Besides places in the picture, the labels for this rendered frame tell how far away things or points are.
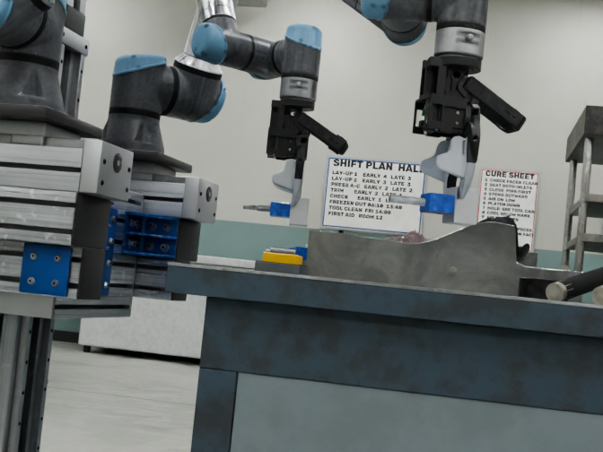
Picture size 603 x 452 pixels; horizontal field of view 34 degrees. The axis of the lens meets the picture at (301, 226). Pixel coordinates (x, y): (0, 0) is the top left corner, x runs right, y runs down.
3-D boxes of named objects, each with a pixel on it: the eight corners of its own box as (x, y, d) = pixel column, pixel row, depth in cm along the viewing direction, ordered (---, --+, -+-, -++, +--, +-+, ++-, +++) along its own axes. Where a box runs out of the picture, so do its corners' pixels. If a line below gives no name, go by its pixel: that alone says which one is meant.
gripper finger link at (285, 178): (269, 204, 197) (274, 160, 200) (299, 207, 197) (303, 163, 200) (269, 199, 194) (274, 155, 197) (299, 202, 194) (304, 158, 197)
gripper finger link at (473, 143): (457, 169, 150) (457, 115, 153) (467, 169, 151) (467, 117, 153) (469, 159, 146) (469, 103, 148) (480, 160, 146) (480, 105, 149)
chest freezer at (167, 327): (264, 365, 914) (275, 264, 919) (245, 371, 838) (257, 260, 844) (107, 347, 941) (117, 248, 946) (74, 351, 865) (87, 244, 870)
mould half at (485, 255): (304, 277, 186) (311, 205, 186) (325, 280, 211) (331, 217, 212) (581, 306, 177) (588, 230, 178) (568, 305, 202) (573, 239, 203)
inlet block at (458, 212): (393, 215, 147) (397, 178, 147) (382, 216, 152) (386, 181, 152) (476, 224, 150) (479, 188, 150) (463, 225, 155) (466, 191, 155)
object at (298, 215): (240, 219, 197) (243, 192, 198) (242, 221, 202) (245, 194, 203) (307, 225, 197) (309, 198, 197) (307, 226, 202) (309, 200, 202)
